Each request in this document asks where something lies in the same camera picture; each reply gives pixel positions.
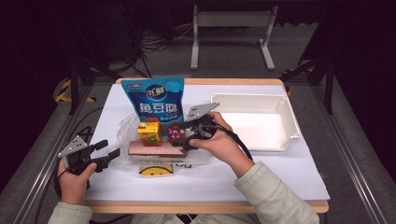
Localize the person's torso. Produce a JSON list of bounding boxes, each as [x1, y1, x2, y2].
[[130, 213, 244, 224]]

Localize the person's right hand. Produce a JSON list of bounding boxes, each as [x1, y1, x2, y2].
[[189, 111, 255, 179]]

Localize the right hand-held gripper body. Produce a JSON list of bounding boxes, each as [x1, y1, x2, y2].
[[178, 102, 220, 152]]

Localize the bundle of floor cables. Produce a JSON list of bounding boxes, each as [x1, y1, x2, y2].
[[124, 6, 194, 78]]

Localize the yellow drink carton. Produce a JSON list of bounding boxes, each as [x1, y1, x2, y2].
[[137, 120, 163, 147]]

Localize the yellow black striped tape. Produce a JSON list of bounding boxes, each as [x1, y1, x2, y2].
[[281, 66, 312, 96], [55, 78, 96, 104]]

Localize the person's left hand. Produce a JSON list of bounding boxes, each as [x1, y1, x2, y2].
[[57, 161, 98, 204]]

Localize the white plastic bin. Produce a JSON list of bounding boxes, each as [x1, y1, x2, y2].
[[210, 92, 302, 152]]

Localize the clear plastic bag with smiley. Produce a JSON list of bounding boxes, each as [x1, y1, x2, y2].
[[115, 111, 213, 178]]

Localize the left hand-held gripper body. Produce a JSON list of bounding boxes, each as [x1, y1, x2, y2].
[[57, 134, 106, 175]]

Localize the red round can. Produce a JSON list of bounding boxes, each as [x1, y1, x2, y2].
[[166, 123, 187, 142]]

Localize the brown long box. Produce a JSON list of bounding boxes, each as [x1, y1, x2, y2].
[[127, 140, 188, 158]]

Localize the blue snack pouch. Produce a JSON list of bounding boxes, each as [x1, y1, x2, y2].
[[120, 76, 186, 134]]

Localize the white metal table frame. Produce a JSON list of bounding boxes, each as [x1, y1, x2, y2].
[[190, 4, 279, 71]]

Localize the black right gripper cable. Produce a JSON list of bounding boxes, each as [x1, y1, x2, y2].
[[202, 122, 253, 161]]

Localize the aluminium rail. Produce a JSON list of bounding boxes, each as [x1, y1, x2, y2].
[[12, 83, 94, 224], [311, 83, 390, 224]]

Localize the white table sheet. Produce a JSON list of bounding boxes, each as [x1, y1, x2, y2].
[[84, 83, 331, 202]]

